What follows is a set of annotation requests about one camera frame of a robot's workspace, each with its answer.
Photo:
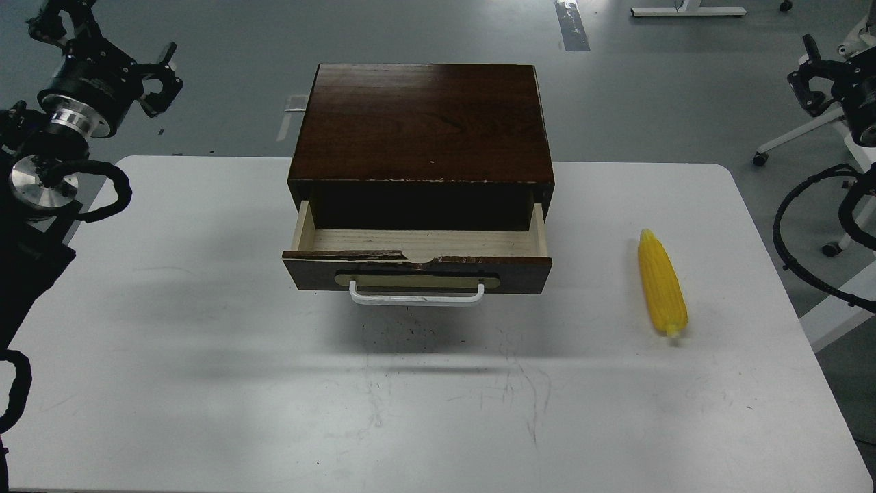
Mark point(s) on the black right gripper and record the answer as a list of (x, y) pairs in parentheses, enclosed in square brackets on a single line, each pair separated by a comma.
[(853, 87)]

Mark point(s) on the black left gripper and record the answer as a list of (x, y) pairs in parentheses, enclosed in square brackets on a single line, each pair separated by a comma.
[(94, 71)]

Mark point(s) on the yellow corn cob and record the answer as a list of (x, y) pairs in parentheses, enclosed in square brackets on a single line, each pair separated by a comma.
[(663, 295)]

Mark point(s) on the wooden drawer with white handle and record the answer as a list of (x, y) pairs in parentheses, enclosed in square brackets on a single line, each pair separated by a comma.
[(426, 267)]

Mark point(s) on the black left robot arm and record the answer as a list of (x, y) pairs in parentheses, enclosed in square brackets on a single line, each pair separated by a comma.
[(49, 181)]

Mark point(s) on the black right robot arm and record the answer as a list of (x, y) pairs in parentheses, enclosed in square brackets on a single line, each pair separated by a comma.
[(817, 83)]

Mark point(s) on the white desk leg base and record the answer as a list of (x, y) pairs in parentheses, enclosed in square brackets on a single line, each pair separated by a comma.
[(688, 9)]

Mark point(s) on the dark wooden cabinet box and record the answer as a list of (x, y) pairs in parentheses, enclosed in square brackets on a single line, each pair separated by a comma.
[(423, 146)]

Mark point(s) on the grey floor tape strip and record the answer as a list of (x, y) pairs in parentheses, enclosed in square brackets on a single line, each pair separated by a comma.
[(573, 35)]

